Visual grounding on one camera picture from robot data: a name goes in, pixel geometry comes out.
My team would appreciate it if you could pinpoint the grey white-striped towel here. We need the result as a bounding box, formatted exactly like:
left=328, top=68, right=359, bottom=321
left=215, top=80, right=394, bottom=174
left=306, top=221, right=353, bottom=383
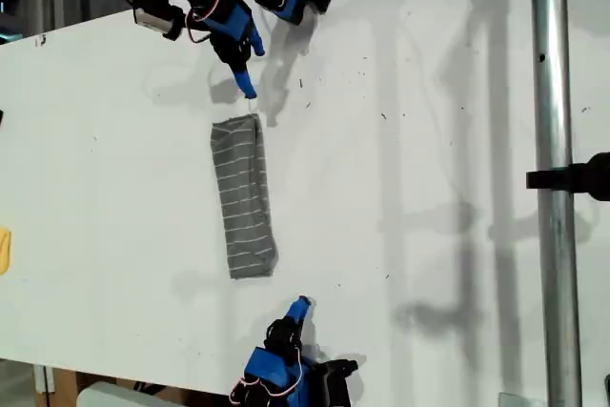
left=211, top=112, right=280, bottom=280

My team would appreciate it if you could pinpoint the white plastic box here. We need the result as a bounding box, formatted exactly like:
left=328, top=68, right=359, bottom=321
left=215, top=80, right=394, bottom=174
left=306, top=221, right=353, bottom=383
left=75, top=380, right=168, bottom=407

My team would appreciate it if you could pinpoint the wooden table leg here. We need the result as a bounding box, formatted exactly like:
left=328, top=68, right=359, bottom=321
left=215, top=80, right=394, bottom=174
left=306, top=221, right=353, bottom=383
left=51, top=368, right=82, bottom=407

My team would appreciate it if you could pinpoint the yellow object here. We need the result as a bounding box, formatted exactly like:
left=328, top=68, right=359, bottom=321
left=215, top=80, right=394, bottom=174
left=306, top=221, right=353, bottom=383
left=0, top=227, right=12, bottom=277

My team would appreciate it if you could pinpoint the short black camera stalk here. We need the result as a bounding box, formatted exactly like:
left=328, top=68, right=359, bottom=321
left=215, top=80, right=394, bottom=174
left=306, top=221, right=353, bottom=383
left=163, top=4, right=188, bottom=42

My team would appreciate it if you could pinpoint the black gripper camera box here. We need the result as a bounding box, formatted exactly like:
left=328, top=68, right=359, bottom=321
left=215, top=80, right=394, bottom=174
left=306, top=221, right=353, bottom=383
left=131, top=0, right=172, bottom=31
left=326, top=357, right=359, bottom=382

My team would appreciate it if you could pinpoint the black post clamp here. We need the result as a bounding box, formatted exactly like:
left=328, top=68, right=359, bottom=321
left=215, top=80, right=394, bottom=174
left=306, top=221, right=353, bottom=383
left=525, top=152, right=610, bottom=201

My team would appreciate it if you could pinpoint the steel post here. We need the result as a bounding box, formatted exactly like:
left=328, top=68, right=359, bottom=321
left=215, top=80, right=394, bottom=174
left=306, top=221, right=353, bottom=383
left=529, top=0, right=583, bottom=407

